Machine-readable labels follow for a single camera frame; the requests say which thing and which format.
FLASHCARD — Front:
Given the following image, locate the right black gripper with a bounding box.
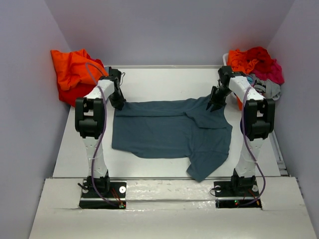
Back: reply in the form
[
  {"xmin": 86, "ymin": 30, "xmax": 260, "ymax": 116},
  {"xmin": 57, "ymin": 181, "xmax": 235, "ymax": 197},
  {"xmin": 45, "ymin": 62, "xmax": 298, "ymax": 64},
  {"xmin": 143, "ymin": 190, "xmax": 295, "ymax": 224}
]
[{"xmin": 206, "ymin": 86, "xmax": 232, "ymax": 112}]

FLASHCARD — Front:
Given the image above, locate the blue-grey t shirt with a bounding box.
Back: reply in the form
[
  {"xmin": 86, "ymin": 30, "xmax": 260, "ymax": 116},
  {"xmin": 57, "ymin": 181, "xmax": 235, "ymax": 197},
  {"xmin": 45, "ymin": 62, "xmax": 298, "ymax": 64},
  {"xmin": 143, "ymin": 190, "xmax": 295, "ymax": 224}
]
[{"xmin": 112, "ymin": 97, "xmax": 232, "ymax": 182}]

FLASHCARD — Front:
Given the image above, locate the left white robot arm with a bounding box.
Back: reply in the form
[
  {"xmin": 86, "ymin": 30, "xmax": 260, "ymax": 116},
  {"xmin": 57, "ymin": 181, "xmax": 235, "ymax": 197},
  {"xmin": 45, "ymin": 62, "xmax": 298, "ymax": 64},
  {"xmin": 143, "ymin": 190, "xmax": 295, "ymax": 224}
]
[{"xmin": 75, "ymin": 67, "xmax": 126, "ymax": 197}]

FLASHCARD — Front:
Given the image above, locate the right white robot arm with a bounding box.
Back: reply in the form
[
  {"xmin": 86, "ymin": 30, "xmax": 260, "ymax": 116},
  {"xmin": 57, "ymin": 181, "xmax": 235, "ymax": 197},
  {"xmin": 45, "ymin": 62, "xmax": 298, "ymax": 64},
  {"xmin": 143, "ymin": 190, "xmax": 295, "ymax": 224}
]
[{"xmin": 206, "ymin": 66, "xmax": 275, "ymax": 197}]

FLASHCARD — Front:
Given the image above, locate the white perforated plastic basket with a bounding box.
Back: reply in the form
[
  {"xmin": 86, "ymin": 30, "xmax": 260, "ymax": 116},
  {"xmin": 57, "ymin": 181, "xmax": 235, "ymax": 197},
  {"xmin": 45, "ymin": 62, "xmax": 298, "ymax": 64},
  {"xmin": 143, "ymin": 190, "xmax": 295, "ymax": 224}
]
[{"xmin": 222, "ymin": 53, "xmax": 229, "ymax": 66}]

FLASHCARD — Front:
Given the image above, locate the orange crumpled t shirt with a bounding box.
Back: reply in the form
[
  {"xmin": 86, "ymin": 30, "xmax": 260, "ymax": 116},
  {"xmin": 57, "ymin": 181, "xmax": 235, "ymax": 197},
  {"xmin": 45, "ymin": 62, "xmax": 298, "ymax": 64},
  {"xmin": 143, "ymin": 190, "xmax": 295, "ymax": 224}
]
[{"xmin": 227, "ymin": 49, "xmax": 259, "ymax": 74}]

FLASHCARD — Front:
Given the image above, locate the red folded t shirt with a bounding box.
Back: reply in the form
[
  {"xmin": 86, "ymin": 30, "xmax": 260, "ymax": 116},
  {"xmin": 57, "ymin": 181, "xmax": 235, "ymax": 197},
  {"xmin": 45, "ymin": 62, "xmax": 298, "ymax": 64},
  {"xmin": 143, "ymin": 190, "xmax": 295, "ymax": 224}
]
[{"xmin": 57, "ymin": 83, "xmax": 95, "ymax": 107}]

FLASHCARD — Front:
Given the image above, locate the orange folded t shirt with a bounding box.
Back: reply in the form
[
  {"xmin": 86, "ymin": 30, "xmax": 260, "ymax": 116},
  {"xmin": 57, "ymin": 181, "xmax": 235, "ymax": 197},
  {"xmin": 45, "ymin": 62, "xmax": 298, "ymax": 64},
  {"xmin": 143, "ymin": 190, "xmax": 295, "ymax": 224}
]
[{"xmin": 50, "ymin": 49, "xmax": 108, "ymax": 91}]

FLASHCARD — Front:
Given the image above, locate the grey crumpled t shirt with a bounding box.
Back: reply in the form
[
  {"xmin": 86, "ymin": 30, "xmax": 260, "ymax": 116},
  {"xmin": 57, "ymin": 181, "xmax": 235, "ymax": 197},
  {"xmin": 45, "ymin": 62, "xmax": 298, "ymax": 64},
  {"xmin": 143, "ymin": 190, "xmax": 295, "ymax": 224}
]
[{"xmin": 249, "ymin": 74, "xmax": 281, "ymax": 101}]

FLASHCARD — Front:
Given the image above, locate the red crumpled t shirt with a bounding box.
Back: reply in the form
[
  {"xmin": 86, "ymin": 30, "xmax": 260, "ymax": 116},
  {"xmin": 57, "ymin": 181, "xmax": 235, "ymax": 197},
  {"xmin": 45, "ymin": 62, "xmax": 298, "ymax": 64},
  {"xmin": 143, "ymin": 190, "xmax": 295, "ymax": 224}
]
[{"xmin": 247, "ymin": 46, "xmax": 274, "ymax": 73}]

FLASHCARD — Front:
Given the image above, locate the magenta crumpled t shirt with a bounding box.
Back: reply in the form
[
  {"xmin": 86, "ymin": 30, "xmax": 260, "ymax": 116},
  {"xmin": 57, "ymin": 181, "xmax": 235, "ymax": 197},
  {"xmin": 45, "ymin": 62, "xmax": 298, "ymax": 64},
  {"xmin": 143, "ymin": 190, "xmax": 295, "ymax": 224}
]
[{"xmin": 252, "ymin": 59, "xmax": 285, "ymax": 85}]

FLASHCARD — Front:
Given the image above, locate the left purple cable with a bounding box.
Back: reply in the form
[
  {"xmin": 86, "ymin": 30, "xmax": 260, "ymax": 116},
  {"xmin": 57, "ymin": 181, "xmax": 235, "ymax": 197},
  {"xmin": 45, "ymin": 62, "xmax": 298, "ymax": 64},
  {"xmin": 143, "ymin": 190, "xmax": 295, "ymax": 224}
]
[{"xmin": 85, "ymin": 62, "xmax": 125, "ymax": 207}]

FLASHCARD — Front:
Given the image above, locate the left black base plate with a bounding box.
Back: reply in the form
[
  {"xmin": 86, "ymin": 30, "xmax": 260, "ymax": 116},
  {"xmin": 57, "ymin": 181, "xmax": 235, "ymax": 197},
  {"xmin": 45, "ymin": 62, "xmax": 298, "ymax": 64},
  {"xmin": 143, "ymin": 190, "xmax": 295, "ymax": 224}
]
[{"xmin": 78, "ymin": 180, "xmax": 127, "ymax": 210}]

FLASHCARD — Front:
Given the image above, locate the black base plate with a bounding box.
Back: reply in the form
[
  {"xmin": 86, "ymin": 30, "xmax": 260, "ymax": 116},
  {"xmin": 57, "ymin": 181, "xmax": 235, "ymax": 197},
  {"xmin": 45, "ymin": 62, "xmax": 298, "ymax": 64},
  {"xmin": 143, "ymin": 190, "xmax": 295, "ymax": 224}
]
[
  {"xmin": 78, "ymin": 180, "xmax": 127, "ymax": 210},
  {"xmin": 210, "ymin": 181, "xmax": 262, "ymax": 209}
]

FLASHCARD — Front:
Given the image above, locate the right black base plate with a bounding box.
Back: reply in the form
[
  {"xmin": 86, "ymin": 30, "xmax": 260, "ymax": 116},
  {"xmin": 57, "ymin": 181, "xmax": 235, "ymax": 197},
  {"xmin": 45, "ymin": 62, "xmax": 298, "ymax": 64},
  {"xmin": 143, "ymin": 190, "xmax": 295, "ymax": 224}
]
[{"xmin": 210, "ymin": 181, "xmax": 262, "ymax": 209}]

